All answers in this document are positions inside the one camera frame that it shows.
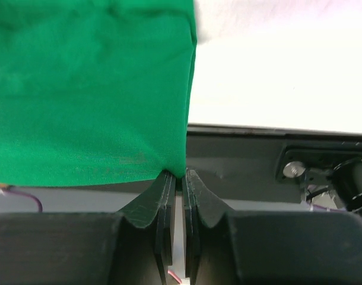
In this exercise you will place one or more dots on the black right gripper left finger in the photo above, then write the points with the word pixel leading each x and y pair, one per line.
pixel 145 242

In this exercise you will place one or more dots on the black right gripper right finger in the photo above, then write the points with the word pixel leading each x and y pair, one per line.
pixel 210 243

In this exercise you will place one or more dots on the green t shirt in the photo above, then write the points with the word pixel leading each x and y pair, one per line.
pixel 94 92

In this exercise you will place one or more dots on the aluminium frame rail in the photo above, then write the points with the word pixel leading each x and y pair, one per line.
pixel 65 200

